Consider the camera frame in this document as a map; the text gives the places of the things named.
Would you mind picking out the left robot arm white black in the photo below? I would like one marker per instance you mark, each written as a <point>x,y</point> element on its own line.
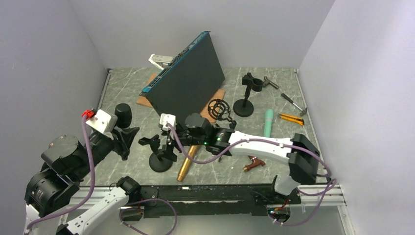
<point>66,164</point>

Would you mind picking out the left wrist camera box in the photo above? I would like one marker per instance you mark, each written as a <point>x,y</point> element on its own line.
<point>100,121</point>

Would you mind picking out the white metal bracket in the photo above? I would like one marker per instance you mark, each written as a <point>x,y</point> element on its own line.
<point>160,61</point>

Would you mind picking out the teal green microphone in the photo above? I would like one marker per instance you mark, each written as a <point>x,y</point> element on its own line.
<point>268,122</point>

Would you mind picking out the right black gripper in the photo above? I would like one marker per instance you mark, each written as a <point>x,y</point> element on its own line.
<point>171,144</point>

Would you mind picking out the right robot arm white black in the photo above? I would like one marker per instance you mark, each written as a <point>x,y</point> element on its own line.
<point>298,152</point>

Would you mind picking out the black microphone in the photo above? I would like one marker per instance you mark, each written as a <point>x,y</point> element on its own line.
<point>124,115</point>

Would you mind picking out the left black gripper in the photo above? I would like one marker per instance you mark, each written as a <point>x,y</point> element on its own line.
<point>122,144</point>

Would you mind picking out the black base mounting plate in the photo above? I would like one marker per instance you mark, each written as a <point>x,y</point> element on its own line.
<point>168,200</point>

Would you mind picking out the black stand with black microphone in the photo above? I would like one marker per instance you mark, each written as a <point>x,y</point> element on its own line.
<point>156,162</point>

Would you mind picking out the small black handled hammer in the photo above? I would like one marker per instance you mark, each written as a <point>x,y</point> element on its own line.
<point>303,111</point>

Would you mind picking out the blue network switch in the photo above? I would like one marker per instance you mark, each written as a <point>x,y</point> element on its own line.
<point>188,82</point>

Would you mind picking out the yellow utility knife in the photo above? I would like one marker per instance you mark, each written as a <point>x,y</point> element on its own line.
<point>292,118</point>

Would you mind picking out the black tripod shock mount stand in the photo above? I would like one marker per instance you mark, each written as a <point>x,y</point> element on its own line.
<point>219,109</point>

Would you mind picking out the black round base mic stand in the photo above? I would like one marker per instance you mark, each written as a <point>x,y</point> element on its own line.
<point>243,107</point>

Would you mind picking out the gold microphone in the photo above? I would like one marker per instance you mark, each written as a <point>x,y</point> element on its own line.
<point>187,163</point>

